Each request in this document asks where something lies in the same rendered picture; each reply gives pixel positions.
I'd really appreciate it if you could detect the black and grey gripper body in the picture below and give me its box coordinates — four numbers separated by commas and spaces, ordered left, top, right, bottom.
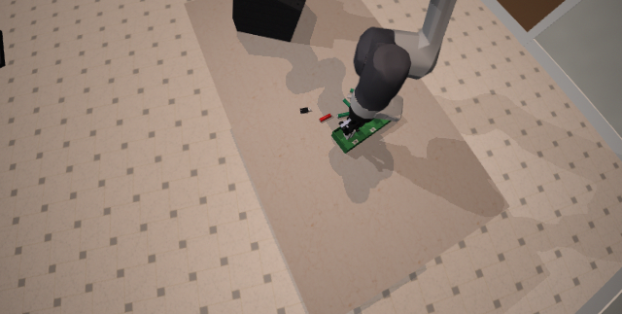
347, 105, 373, 124

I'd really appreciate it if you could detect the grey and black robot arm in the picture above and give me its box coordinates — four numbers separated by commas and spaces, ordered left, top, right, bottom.
347, 0, 457, 122

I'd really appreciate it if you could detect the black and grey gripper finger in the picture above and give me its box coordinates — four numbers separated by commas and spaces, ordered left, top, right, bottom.
339, 119, 360, 139
350, 123, 364, 138

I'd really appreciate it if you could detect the green three-compartment bin rack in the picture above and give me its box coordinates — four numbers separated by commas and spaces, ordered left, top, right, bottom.
331, 119, 391, 154

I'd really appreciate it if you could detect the red aa battery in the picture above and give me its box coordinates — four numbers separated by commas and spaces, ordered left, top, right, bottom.
320, 113, 332, 122

